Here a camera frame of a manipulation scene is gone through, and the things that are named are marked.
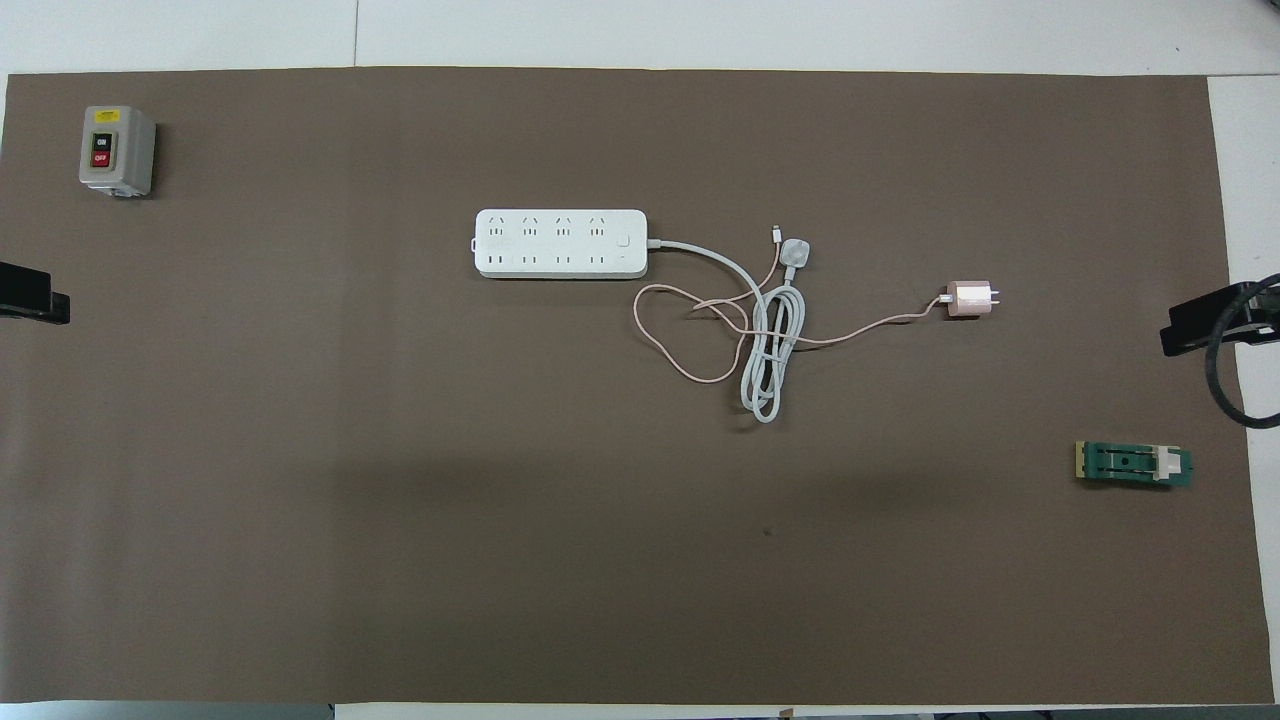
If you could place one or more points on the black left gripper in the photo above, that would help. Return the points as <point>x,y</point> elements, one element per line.
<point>20,290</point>

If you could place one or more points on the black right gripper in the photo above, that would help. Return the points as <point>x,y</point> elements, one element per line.
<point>1240,315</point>

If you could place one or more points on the pink usb charger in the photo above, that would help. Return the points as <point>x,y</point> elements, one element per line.
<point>968,300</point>

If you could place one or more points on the white power strip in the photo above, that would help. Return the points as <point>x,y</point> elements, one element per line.
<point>560,245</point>

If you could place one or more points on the brown table mat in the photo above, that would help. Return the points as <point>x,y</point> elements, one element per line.
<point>600,550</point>

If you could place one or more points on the green knife switch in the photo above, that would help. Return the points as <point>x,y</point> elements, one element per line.
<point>1125,463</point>

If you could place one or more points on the grey on-off switch box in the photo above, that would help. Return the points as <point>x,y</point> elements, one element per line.
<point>115,150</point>

